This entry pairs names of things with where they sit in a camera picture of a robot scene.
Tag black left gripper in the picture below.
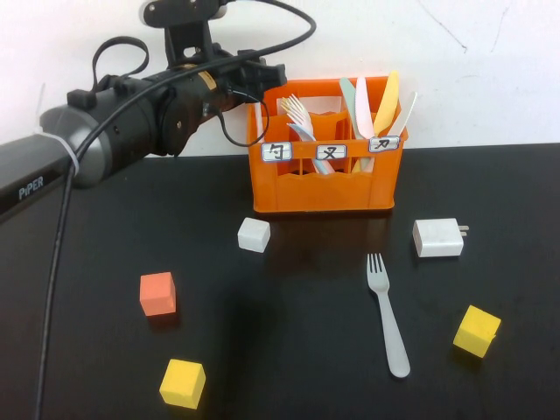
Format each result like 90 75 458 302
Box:
205 42 288 110

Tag grey plastic fork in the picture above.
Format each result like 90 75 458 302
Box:
366 252 411 379

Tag orange plastic cutlery holder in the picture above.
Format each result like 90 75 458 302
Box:
246 76 410 215

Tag pale pink plastic fork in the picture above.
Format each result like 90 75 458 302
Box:
286 94 327 175

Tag light blue plastic fork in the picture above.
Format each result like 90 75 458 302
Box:
286 122 338 176

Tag paper label for spoons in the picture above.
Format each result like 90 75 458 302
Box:
261 142 293 164

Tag pale green plastic knife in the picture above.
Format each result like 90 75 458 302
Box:
339 77 365 141

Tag paper label for forks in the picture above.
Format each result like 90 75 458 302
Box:
315 143 349 162

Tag pale pink plastic knife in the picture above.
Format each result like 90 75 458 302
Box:
353 77 376 141

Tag yellow plastic knife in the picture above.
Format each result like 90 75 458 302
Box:
352 70 402 174

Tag paper label for knives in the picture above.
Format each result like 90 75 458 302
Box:
368 135 402 154

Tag white plastic knife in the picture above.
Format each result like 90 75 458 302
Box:
384 91 419 137

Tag white foam cube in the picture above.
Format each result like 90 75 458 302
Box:
237 217 271 254

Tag white zip tie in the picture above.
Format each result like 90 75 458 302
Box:
33 82 82 176

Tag white power adapter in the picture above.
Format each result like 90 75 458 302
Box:
412 217 470 258

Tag salmon orange foam cube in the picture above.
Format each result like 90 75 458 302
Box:
139 271 178 317

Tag yellow foam cube with nick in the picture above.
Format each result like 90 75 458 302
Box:
452 304 502 359

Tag thin black cable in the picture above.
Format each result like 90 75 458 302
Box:
217 89 269 149

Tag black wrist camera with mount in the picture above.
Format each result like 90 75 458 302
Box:
138 0 228 67

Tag black cable loop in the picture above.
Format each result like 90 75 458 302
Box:
90 37 150 88

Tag thick black cable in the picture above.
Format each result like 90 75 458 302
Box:
32 0 318 420

